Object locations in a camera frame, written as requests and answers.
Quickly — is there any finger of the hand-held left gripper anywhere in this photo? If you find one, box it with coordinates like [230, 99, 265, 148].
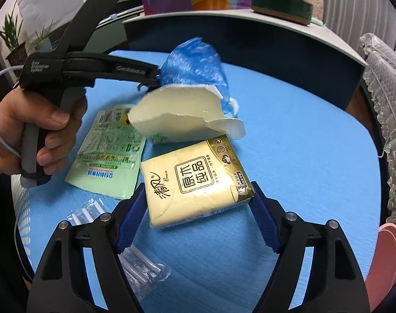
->
[102, 54, 161, 88]

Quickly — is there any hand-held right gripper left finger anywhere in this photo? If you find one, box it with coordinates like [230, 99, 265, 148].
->
[30, 183, 148, 313]

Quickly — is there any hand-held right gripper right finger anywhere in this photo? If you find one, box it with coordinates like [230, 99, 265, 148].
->
[248, 181, 370, 313]

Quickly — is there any torn white paper cup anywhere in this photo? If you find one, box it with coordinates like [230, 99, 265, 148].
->
[128, 83, 246, 145]

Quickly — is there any yellow tissue pack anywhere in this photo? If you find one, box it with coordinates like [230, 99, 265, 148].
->
[139, 134, 255, 230]

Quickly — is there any person's left hand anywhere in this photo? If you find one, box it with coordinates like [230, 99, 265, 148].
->
[0, 86, 88, 177]

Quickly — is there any green potted plant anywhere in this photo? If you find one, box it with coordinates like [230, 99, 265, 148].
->
[30, 23, 60, 53]
[0, 2, 29, 69]

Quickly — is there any clear plastic straw packet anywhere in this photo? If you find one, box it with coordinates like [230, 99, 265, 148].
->
[66, 198, 172, 304]

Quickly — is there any blue white stick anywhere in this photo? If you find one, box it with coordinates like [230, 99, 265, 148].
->
[98, 7, 143, 27]

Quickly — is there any light green plastic pouch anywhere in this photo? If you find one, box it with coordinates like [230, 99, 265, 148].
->
[65, 104, 147, 200]

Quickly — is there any blue plastic bag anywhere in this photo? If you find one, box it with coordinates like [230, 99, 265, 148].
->
[159, 37, 239, 118]

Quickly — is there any grey television dust cover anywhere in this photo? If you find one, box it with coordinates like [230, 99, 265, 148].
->
[17, 0, 107, 36]

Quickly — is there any pink stool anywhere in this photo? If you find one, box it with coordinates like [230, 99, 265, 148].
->
[364, 223, 396, 296]

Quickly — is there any grey white coffee table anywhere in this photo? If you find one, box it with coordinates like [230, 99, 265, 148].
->
[122, 7, 370, 111]

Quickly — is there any dark green round tin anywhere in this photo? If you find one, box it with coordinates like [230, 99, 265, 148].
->
[251, 0, 313, 26]

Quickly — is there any grey quilted sofa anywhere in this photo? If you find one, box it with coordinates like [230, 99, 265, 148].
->
[359, 23, 396, 225]

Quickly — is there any grey sheer curtain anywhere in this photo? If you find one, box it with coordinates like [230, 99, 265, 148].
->
[322, 0, 396, 40]

